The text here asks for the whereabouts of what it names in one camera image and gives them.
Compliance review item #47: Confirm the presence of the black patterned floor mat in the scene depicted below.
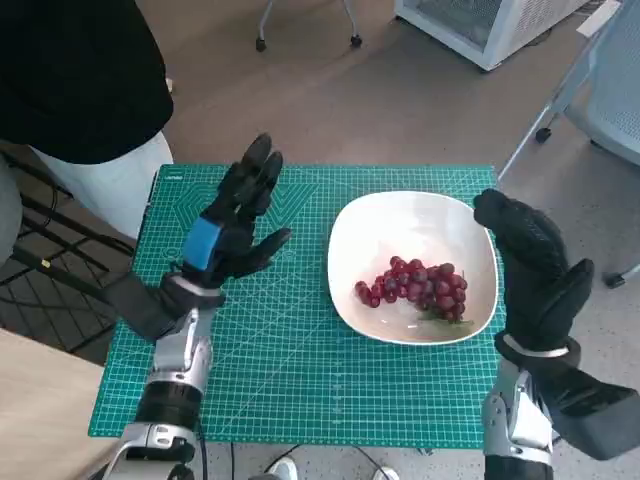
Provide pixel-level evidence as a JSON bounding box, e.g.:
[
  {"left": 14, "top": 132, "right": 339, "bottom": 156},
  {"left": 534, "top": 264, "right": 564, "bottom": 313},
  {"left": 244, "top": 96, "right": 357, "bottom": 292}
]
[{"left": 0, "top": 144, "right": 147, "bottom": 367}]

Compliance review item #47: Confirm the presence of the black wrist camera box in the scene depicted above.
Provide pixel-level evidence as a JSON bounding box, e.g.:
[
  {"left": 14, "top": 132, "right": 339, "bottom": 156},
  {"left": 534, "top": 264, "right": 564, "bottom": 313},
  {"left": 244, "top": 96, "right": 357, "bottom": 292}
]
[
  {"left": 101, "top": 273, "right": 187, "bottom": 344},
  {"left": 538, "top": 366, "right": 640, "bottom": 462}
]

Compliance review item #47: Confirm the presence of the person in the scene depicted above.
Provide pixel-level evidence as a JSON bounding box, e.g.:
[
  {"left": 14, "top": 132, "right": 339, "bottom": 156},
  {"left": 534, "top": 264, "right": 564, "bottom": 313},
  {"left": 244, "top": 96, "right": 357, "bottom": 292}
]
[{"left": 0, "top": 0, "right": 176, "bottom": 242}]

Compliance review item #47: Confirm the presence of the white square plate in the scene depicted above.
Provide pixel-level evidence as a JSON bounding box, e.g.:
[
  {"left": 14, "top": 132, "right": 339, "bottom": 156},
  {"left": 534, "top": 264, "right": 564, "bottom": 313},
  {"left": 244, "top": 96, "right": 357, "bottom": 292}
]
[{"left": 326, "top": 192, "right": 500, "bottom": 346}]

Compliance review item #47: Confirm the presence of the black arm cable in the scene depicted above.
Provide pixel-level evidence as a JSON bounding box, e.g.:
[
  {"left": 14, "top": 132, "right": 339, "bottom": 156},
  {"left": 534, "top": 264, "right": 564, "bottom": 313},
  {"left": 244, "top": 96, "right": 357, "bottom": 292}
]
[{"left": 196, "top": 423, "right": 210, "bottom": 480}]

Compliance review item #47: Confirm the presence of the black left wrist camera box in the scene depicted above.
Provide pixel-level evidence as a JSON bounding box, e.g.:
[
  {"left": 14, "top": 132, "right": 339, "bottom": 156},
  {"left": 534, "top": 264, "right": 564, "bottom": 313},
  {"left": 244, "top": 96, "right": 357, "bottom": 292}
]
[{"left": 101, "top": 273, "right": 187, "bottom": 344}]

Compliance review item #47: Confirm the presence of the white glass-front cabinet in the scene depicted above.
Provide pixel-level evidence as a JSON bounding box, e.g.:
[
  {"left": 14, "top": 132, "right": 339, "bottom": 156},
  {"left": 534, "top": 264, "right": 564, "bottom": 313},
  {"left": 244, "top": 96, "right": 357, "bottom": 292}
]
[{"left": 393, "top": 0, "right": 620, "bottom": 72}]

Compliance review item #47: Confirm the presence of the grey mesh chair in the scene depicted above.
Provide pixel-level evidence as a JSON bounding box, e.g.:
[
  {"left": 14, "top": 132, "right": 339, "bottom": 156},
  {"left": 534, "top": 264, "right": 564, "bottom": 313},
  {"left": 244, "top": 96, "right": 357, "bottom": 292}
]
[{"left": 496, "top": 0, "right": 640, "bottom": 289}]

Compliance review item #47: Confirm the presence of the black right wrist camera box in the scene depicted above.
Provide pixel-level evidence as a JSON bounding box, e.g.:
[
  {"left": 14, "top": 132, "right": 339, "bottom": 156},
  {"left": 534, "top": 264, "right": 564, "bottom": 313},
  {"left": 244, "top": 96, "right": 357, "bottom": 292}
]
[{"left": 538, "top": 366, "right": 640, "bottom": 462}]

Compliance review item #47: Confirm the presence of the green cutting mat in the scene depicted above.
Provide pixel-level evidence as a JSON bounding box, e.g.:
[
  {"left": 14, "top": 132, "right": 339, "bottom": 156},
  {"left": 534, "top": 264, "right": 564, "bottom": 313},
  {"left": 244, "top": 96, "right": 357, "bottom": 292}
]
[{"left": 88, "top": 164, "right": 507, "bottom": 447}]

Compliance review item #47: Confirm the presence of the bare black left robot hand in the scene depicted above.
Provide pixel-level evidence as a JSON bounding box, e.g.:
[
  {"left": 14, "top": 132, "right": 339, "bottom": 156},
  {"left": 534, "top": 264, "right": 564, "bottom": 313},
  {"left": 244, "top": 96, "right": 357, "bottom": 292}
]
[{"left": 178, "top": 131, "right": 294, "bottom": 290}]

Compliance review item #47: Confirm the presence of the office chair with casters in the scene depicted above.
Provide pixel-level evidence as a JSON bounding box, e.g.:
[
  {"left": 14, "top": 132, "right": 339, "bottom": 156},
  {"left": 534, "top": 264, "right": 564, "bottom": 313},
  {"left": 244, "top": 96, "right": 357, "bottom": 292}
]
[{"left": 255, "top": 0, "right": 364, "bottom": 52}]

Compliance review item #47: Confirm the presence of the red toy grape bunch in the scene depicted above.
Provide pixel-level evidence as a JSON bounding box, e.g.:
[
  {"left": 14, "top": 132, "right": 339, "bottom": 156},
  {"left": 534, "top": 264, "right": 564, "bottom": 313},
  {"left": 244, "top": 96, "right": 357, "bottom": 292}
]
[{"left": 353, "top": 255, "right": 477, "bottom": 329}]

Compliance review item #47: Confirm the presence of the light wooden desk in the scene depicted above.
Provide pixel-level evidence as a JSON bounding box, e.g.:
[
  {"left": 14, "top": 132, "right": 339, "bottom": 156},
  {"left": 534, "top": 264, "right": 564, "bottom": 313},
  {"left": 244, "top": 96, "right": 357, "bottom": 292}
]
[{"left": 0, "top": 326, "right": 122, "bottom": 480}]

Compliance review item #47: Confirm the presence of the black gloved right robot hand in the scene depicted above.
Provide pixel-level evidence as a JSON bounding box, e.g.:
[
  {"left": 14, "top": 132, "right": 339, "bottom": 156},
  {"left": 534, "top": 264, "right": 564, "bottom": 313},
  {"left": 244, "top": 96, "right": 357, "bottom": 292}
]
[{"left": 472, "top": 188, "right": 597, "bottom": 355}]

